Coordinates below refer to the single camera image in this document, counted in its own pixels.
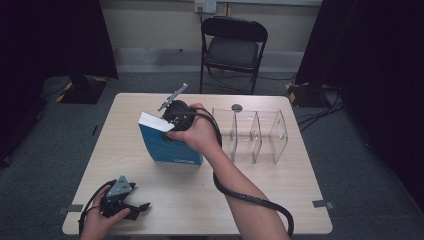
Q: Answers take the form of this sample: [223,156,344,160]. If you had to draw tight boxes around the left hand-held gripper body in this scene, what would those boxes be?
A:
[99,175,138,218]

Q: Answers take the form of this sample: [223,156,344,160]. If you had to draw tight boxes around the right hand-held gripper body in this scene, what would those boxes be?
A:
[157,83,196,132]

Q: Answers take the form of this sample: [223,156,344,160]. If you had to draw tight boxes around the blue book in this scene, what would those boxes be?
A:
[138,111,204,167]

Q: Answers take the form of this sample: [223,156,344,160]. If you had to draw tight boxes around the clear acrylic book rack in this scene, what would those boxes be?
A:
[211,107,289,166]

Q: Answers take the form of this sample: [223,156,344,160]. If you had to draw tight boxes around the person's right hand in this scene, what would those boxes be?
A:
[166,103,223,158]

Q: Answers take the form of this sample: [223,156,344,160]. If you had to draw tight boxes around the person's left hand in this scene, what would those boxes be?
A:
[80,185,131,239]

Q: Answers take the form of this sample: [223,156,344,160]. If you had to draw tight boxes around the grey tape strip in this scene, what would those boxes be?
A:
[312,199,335,210]
[58,204,84,216]

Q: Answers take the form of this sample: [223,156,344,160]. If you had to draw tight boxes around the black folding chair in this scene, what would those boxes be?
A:
[199,15,269,96]

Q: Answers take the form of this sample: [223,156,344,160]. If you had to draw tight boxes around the black stand base striped tape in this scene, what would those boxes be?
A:
[43,74,110,105]
[284,81,332,109]

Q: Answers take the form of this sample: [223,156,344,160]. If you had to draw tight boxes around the black curtain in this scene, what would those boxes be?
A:
[294,0,424,212]
[0,0,119,166]

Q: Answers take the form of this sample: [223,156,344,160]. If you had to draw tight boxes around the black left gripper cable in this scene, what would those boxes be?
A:
[78,179,118,236]

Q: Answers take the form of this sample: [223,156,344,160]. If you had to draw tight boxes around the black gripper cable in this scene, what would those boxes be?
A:
[78,179,118,236]
[169,111,295,238]

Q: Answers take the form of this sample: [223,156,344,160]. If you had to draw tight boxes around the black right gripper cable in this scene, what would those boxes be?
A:
[169,111,295,238]

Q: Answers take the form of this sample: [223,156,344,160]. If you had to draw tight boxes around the white wall socket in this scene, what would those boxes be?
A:
[194,0,218,14]

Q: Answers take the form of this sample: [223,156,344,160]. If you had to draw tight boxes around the black floor cables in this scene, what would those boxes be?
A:
[295,84,346,133]

